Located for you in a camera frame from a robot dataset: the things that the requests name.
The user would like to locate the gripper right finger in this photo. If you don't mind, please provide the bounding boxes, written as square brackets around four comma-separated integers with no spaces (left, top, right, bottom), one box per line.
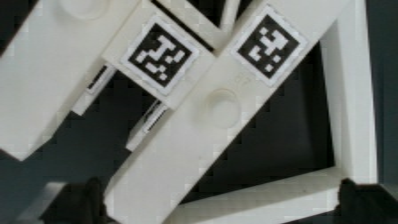
[333,179,398,224]

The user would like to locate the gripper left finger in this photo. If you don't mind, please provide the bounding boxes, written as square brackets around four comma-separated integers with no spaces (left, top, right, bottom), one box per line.
[14,176,110,224]

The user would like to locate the white chair back frame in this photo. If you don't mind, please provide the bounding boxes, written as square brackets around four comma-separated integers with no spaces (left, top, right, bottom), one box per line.
[0,0,348,224]

